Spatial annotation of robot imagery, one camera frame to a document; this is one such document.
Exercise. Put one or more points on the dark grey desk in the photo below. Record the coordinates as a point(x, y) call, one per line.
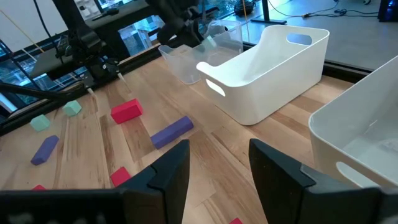
point(46, 63)

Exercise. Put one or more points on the long red block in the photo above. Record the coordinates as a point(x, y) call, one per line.
point(38, 188)

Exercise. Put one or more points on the clear plastic bin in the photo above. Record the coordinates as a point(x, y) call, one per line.
point(186, 67)

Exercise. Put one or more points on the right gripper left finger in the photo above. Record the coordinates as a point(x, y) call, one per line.
point(168, 186)

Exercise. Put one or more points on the black equipment case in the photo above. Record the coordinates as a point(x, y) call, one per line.
point(388, 11)

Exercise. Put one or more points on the small teal block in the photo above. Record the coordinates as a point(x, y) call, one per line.
point(39, 122)
point(72, 108)

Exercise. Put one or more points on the white plastic bin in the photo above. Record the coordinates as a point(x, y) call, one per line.
point(342, 130)
point(264, 93)

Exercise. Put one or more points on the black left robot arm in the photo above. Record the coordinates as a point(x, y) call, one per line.
point(84, 40)

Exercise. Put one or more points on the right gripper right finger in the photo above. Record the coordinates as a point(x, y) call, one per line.
point(280, 193)

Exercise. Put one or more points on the purple block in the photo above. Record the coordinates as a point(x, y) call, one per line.
point(44, 150)
point(171, 133)

